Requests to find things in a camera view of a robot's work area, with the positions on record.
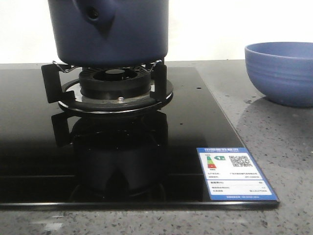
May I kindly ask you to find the black right pot support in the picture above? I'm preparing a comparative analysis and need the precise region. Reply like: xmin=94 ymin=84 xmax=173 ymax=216
xmin=41 ymin=60 xmax=173 ymax=116

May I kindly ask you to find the dark blue cooking pot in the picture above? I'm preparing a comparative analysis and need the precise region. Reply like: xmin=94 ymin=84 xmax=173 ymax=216
xmin=48 ymin=0 xmax=169 ymax=68

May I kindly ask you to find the black right gas burner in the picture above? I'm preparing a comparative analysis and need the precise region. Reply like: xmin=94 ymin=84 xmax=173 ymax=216
xmin=79 ymin=67 xmax=151 ymax=99

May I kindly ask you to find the blue energy label sticker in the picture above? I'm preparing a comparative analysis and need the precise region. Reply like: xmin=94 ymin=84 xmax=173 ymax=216
xmin=197 ymin=147 xmax=278 ymax=202

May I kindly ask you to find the black glass gas stove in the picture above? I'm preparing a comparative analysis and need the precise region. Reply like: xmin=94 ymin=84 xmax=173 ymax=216
xmin=0 ymin=65 xmax=279 ymax=210

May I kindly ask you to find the light blue ceramic bowl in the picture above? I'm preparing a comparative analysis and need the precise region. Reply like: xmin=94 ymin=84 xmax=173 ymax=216
xmin=245 ymin=42 xmax=313 ymax=107

